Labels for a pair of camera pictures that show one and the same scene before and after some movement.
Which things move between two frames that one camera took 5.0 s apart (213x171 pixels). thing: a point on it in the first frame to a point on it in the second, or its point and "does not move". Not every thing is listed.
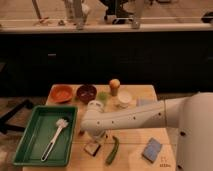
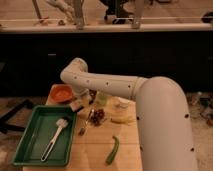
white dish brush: [62, 123] does not move
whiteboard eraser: [92, 148] to [75, 105]
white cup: [124, 98] does not move
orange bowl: [61, 93] does not move
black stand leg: [4, 128] does not move
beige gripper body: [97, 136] to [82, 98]
